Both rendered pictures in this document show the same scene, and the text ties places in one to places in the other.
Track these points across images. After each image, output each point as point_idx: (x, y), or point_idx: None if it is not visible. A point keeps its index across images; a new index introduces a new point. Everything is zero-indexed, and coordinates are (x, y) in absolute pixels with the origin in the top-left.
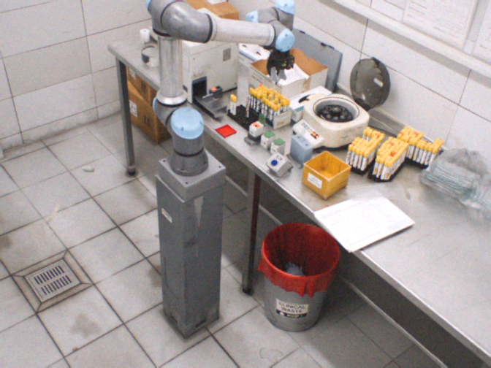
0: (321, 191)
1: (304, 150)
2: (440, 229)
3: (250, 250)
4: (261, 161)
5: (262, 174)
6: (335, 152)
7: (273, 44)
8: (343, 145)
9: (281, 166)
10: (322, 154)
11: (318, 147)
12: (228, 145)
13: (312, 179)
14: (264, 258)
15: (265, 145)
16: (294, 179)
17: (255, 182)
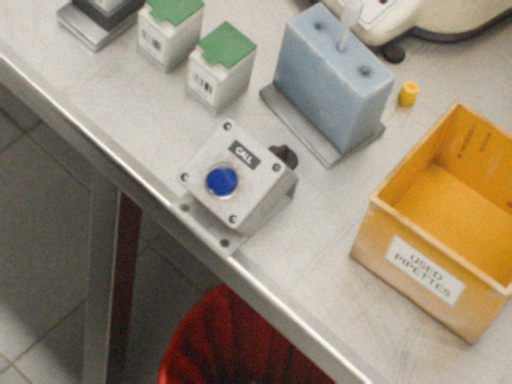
0: (457, 316)
1: (356, 102)
2: None
3: (108, 376)
4: (149, 138)
5: (163, 215)
6: (464, 50)
7: None
8: (495, 16)
9: (259, 202)
10: (445, 120)
11: (395, 37)
12: None
13: (411, 262)
14: None
15: (161, 54)
16: (316, 234)
17: (123, 204)
